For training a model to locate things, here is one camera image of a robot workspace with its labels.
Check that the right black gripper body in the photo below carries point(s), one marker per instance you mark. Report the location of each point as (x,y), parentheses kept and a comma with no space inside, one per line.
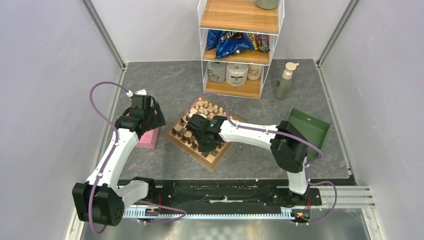
(205,146)

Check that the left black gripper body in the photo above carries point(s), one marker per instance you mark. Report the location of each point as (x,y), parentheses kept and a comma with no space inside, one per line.
(149,116)

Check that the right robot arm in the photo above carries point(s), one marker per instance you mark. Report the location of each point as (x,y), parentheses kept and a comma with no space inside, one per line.
(287,145)

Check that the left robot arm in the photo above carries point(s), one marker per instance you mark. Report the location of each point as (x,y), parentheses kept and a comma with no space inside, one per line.
(99,200)

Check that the wooden chess board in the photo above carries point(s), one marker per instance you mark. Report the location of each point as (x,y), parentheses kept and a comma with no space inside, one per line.
(184,140)

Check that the pink plastic bin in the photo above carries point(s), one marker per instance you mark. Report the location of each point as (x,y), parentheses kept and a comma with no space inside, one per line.
(147,140)

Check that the white printed mug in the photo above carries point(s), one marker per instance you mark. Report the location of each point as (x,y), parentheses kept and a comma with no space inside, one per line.
(216,71)

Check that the white toilet paper roll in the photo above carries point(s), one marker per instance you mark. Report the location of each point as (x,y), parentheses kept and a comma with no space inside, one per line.
(236,74)

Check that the white cup right shelf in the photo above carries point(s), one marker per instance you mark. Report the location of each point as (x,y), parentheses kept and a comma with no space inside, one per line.
(254,71)

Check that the green soap pump bottle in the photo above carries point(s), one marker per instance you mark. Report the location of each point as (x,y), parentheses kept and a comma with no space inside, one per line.
(284,83)

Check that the blue chips bag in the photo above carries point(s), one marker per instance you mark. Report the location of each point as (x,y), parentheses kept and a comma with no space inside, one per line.
(227,43)

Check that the brown candy bag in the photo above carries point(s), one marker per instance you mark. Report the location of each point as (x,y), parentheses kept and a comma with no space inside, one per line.
(261,42)

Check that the green plastic bin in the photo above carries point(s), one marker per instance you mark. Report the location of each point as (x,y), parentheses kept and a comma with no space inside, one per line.
(313,129)

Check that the green jar top shelf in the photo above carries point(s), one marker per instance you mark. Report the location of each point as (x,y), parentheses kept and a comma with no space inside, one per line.
(267,4)

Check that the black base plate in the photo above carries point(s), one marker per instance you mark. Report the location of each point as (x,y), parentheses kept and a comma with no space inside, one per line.
(229,196)

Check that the white wire wooden shelf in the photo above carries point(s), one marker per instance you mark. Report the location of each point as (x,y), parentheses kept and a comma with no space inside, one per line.
(241,16)

